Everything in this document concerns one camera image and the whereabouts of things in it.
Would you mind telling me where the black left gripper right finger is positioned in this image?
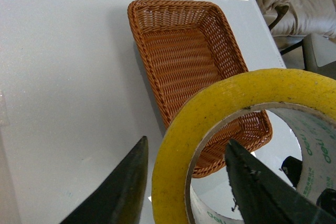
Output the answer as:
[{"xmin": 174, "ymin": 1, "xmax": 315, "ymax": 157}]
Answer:
[{"xmin": 224, "ymin": 140, "xmax": 335, "ymax": 223}]

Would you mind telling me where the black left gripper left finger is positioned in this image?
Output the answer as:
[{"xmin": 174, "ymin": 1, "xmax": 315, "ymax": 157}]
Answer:
[{"xmin": 62, "ymin": 136, "xmax": 149, "ymax": 223}]

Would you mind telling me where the yellow clear tape roll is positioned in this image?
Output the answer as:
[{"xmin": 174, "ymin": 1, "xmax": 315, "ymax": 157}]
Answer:
[{"xmin": 152, "ymin": 69, "xmax": 335, "ymax": 223}]

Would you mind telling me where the brown wicker basket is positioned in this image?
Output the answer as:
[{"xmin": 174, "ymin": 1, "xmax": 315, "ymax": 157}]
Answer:
[{"xmin": 127, "ymin": 0, "xmax": 272, "ymax": 178}]

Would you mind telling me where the beige cushioned sofa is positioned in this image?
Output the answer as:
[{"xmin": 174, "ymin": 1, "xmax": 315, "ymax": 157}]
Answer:
[{"xmin": 256, "ymin": 0, "xmax": 335, "ymax": 49}]

